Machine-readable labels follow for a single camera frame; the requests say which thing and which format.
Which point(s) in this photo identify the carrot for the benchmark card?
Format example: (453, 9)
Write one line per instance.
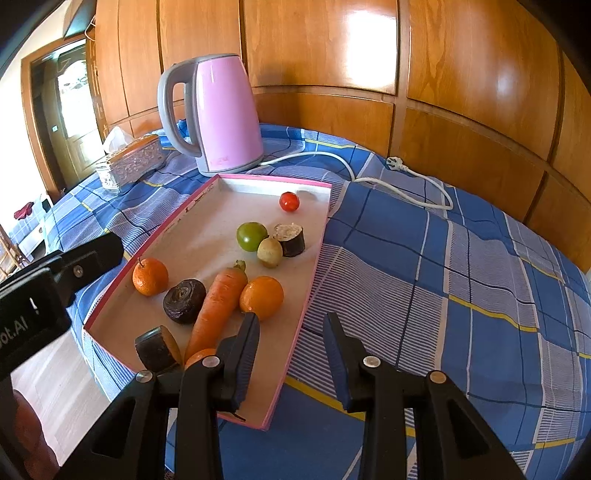
(214, 309)

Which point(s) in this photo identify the orange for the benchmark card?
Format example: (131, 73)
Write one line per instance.
(150, 279)
(198, 356)
(261, 297)

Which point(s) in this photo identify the white tissue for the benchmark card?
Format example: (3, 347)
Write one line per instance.
(115, 138)

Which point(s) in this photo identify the red tomato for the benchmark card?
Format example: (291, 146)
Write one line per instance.
(289, 201)

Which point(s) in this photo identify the white cabinet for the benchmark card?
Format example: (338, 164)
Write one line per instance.
(32, 230)

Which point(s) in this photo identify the red cloth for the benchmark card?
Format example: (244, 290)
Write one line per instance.
(24, 211)

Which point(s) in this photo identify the small yellow-green fruit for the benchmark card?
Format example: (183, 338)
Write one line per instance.
(269, 253)

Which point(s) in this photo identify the wooden glazed door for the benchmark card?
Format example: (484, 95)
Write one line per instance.
(78, 138)

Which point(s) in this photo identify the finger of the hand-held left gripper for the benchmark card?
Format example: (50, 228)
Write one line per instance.
(97, 256)

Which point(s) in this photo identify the dark halved brown-faced piece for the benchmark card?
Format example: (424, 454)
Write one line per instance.
(154, 350)

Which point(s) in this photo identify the pink-edged white tray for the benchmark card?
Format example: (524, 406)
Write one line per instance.
(207, 217)

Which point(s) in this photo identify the person's left hand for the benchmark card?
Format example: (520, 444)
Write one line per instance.
(30, 429)

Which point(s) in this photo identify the green tomato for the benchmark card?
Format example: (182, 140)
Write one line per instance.
(249, 235)

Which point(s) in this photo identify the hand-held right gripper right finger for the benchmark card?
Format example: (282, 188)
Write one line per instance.
(339, 369)

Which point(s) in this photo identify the pink electric kettle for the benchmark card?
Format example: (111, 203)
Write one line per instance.
(226, 115)

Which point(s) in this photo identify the wooden panelled wardrobe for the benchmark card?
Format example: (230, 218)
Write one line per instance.
(323, 46)

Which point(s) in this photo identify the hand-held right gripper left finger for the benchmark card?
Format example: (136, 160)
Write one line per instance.
(242, 360)

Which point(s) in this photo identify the dark purple beetroot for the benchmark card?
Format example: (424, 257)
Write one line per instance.
(184, 302)

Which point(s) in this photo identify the blue plaid blanket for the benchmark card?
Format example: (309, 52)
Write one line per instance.
(415, 277)

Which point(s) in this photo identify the silver embossed tissue box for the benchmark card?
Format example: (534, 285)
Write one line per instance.
(134, 164)

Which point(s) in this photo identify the dark roll with white top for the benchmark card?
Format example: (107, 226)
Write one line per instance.
(293, 242)

